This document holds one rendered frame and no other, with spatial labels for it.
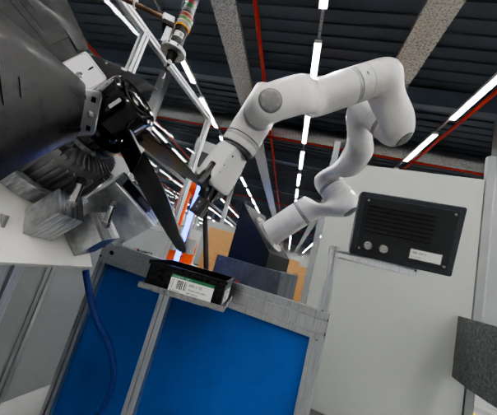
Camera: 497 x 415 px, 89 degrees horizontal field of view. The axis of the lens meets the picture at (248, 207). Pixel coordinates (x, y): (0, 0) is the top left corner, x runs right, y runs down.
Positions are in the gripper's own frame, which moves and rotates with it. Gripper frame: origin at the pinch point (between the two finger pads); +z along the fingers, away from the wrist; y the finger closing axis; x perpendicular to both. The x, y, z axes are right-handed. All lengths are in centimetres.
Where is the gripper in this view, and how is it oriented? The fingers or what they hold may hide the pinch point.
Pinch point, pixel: (200, 207)
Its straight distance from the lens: 58.5
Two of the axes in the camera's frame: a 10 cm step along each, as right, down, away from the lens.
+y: -2.9, -2.6, -9.2
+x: 8.0, 4.6, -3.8
